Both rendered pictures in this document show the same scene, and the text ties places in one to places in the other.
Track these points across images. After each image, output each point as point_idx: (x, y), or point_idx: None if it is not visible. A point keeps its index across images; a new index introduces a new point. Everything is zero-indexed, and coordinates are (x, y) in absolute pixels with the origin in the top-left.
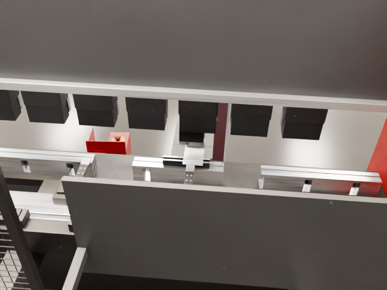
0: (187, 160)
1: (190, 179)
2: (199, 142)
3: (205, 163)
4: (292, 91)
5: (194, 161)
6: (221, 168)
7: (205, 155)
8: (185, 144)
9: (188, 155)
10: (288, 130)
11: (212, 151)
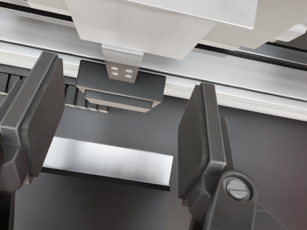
0: (101, 33)
1: (127, 74)
2: (145, 171)
3: (203, 53)
4: None
5: (141, 43)
6: (290, 33)
7: (222, 33)
8: (62, 141)
9: (97, 16)
10: None
11: (297, 21)
